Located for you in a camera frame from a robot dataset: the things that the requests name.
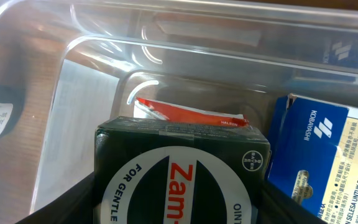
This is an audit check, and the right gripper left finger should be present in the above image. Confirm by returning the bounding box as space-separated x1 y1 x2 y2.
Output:
16 172 94 224

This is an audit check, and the green square ointment box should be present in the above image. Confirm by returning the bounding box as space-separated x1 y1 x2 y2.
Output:
94 116 270 224

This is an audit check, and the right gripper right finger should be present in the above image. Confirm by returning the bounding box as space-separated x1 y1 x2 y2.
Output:
259 182 326 224

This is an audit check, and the red medicine sachet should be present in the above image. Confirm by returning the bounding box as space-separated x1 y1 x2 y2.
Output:
134 97 249 128

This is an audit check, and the clear plastic container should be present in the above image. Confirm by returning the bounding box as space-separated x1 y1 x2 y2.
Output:
0 1 358 223

